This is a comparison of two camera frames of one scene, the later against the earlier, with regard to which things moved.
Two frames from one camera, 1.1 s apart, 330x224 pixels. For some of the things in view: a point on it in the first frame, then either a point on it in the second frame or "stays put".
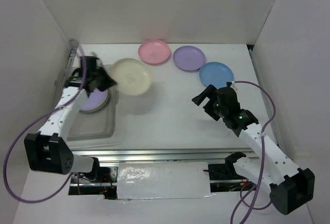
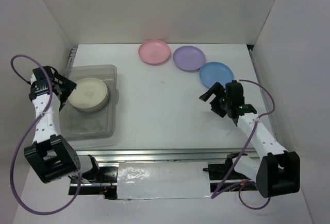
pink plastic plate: [154, 51] stays put
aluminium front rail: [161, 155] stays put
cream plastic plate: [133, 77] to [90, 94]
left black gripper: [110, 83] to [68, 86]
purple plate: [188, 58] stays put
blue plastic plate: [217, 74] stays put
